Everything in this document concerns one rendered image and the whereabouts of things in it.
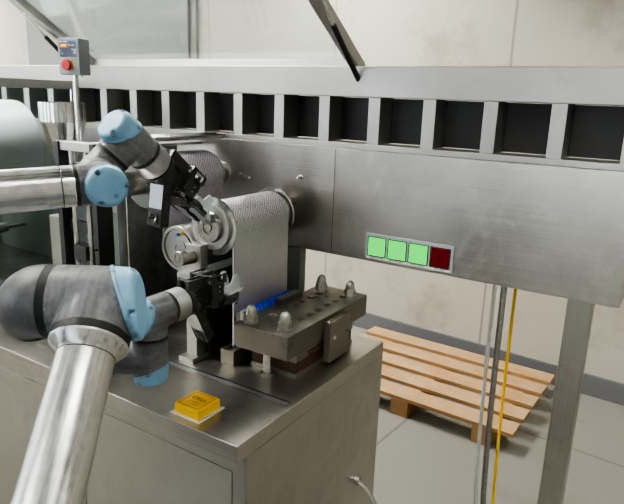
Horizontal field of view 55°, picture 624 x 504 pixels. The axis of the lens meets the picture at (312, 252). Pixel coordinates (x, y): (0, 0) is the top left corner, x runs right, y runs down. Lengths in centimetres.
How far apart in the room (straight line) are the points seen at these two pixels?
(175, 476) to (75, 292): 64
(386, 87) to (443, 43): 224
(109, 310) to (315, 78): 99
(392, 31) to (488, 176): 258
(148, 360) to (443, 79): 94
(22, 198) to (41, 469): 48
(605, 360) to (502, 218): 230
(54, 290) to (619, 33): 305
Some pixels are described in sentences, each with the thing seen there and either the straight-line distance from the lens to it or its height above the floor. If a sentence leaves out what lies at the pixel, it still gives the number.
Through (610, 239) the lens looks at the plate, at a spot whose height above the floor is 129.
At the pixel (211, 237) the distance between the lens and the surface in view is 150.
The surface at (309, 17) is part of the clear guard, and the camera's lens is 157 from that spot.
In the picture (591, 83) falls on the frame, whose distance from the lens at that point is 145.
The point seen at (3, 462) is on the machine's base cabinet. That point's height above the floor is 50.
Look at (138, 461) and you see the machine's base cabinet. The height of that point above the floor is 73.
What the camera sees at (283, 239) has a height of 119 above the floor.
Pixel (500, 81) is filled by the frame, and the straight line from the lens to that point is 149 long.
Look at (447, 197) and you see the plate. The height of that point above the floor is 134.
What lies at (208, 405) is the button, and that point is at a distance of 134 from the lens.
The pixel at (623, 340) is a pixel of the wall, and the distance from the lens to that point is 366.
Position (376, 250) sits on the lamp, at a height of 118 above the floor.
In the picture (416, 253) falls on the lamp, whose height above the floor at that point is 119.
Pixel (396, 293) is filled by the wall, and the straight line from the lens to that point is 408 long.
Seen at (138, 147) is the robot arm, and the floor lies 146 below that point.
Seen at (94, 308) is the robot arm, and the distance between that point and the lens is 93.
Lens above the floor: 157
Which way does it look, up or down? 14 degrees down
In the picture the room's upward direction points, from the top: 2 degrees clockwise
